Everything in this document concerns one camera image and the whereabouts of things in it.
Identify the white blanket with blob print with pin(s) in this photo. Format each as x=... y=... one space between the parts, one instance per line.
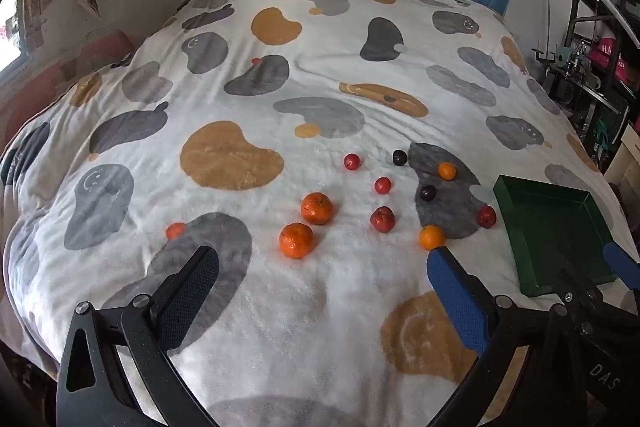
x=320 y=72

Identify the large orange mandarin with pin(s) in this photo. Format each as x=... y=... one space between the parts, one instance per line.
x=316 y=208
x=296 y=240

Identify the pink bag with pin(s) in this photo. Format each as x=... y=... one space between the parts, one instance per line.
x=607 y=54

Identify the green cardboard tray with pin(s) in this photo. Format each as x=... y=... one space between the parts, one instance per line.
x=545 y=227

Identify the small red plum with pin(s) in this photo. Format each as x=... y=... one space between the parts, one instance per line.
x=352 y=161
x=382 y=185

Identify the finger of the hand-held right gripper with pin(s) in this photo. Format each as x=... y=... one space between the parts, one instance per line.
x=622 y=264
x=580 y=292

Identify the large red plum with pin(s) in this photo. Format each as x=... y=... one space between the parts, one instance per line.
x=382 y=219
x=486 y=216

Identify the teal sewing machine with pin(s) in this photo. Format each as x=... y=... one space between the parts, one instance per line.
x=567 y=56

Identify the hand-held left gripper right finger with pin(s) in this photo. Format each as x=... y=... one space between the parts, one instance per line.
x=460 y=302

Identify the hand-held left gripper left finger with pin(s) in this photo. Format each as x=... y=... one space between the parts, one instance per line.
x=192 y=292

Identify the dark purple plum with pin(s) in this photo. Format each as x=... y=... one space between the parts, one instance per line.
x=427 y=193
x=398 y=157

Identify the window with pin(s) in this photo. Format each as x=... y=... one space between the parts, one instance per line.
x=10 y=32

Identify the small smooth orange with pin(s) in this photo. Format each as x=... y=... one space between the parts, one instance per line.
x=446 y=171
x=431 y=237

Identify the thin metal rod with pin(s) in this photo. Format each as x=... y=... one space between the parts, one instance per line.
x=546 y=7

